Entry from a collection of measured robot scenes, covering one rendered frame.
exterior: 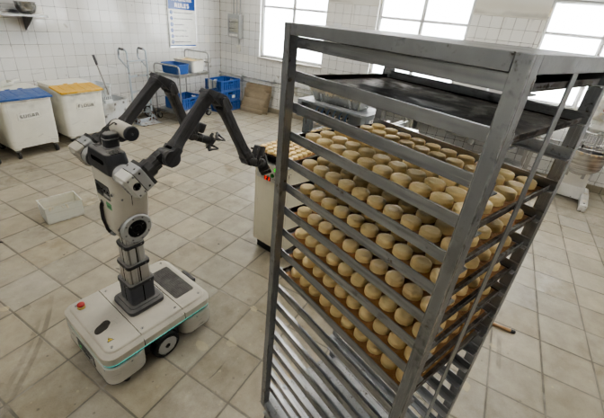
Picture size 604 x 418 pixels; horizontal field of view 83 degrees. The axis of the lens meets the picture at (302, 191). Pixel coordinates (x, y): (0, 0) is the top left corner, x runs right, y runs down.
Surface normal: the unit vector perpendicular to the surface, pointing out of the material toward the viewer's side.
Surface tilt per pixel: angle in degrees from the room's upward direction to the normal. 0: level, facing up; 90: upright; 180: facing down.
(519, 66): 90
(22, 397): 0
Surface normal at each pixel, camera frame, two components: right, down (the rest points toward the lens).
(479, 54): -0.79, 0.21
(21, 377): 0.09, -0.89
